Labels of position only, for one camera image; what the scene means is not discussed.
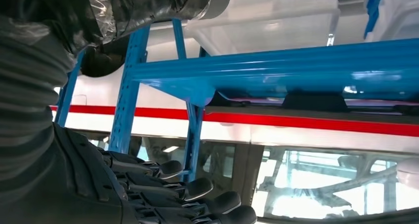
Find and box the blue metal shelf rack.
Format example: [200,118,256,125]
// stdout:
[54,0,419,184]

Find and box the white car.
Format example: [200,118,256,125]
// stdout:
[50,19,419,224]

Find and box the red barrier belt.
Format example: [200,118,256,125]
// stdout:
[49,104,419,138]

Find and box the translucent white plastic bin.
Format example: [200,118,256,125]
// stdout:
[188,0,341,56]
[365,0,419,43]

